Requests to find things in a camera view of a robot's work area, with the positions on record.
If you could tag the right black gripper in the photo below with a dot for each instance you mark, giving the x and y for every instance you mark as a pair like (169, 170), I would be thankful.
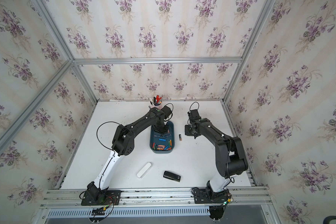
(186, 132)

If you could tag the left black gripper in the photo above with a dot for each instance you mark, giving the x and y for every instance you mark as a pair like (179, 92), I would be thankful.
(163, 132)

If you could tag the teal plastic storage box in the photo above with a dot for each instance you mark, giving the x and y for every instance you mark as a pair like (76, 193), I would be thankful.
(162, 143)

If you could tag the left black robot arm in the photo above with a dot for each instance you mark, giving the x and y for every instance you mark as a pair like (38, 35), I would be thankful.
(123, 145)

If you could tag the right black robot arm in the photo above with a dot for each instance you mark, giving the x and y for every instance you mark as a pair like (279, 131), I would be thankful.
(230, 157)

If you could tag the pink pen cup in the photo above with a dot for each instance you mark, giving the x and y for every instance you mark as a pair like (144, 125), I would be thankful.
(158, 106)

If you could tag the pens in cup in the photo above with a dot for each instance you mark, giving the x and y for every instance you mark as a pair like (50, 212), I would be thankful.
(156, 100)

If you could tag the white rectangular case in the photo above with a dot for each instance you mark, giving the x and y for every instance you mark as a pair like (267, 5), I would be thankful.
(144, 170)

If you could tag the black stapler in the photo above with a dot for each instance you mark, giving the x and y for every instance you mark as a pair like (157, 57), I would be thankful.
(171, 176)

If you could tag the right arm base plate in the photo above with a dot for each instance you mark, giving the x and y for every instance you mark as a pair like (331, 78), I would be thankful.
(207, 195)

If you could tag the aluminium front rail frame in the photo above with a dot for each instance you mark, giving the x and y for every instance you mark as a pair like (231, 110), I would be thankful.
(240, 202)

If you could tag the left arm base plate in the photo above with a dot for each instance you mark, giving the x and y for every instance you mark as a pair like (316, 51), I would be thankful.
(104, 198)

